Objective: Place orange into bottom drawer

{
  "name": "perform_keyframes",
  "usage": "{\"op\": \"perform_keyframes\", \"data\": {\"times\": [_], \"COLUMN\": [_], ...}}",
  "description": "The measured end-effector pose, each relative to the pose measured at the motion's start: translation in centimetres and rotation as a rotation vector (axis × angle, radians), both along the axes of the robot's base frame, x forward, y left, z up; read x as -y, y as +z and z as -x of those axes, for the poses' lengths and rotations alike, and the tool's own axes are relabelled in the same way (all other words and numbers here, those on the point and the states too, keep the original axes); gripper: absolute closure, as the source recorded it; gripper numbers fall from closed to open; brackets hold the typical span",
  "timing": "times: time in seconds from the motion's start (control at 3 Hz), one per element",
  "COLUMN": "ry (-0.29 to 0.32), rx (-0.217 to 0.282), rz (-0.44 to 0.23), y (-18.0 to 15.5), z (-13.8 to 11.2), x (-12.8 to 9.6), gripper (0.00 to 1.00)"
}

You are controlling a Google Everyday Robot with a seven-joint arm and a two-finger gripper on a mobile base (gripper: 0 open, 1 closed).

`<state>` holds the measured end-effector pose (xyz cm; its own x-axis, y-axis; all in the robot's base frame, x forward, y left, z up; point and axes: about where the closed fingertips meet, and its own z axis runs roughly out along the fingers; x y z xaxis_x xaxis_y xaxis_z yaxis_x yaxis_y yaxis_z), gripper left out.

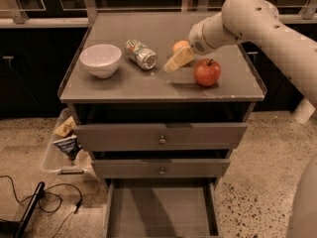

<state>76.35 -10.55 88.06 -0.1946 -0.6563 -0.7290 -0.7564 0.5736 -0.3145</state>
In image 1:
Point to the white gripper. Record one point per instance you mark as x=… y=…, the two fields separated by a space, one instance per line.
x=196 y=39

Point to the orange fruit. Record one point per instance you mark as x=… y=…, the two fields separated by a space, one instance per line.
x=178 y=45

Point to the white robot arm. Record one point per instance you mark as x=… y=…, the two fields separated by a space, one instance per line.
x=256 y=21

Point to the grey drawer cabinet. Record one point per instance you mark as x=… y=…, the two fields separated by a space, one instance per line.
x=134 y=96

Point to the grey top drawer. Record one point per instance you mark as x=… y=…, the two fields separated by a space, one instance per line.
x=159 y=137

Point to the grey middle drawer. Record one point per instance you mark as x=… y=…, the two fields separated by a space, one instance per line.
x=165 y=168

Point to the grey open bottom drawer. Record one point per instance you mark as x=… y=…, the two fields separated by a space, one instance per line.
x=162 y=208

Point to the red apple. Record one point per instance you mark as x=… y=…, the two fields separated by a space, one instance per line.
x=207 y=72

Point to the silver soda can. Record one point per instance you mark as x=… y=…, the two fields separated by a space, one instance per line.
x=141 y=54

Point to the white ceramic bowl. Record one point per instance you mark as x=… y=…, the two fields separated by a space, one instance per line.
x=101 y=60

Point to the yellow snack packet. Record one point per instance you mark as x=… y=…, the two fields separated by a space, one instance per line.
x=65 y=128

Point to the dark blue snack bag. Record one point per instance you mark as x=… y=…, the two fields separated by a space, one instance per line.
x=69 y=146

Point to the black bar stand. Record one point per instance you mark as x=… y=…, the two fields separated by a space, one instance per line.
x=16 y=228

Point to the white cylindrical post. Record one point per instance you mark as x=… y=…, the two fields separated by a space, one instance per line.
x=303 y=111

